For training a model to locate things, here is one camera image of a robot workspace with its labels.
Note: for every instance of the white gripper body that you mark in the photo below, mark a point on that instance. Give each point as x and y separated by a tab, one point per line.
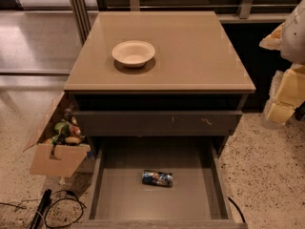
294	38

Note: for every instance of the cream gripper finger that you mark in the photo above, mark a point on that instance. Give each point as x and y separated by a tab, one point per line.
278	114

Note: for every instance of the blue redbull can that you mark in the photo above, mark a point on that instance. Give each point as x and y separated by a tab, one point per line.
157	178

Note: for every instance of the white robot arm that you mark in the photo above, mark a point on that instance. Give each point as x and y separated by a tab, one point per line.
289	39

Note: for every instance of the open grey middle drawer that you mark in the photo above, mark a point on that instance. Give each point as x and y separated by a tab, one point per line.
197	199

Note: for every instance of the grey drawer cabinet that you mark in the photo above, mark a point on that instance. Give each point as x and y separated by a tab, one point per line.
195	66

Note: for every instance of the closed grey top drawer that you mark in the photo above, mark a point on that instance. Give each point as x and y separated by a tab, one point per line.
157	123

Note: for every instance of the white paper bowl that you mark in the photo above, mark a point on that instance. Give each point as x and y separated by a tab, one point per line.
133	53

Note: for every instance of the red packet in box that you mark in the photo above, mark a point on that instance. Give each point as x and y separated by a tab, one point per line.
75	131

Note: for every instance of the yellow banana in box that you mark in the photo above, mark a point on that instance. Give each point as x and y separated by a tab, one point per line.
73	140

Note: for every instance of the green item in box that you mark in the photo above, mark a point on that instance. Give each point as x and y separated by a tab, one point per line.
62	128

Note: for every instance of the cardboard box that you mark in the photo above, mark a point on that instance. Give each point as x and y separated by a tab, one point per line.
52	155

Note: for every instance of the black bar on floor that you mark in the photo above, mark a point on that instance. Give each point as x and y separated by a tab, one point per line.
44	203

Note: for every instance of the metal window frame post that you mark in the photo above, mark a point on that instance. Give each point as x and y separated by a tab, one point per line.
81	18

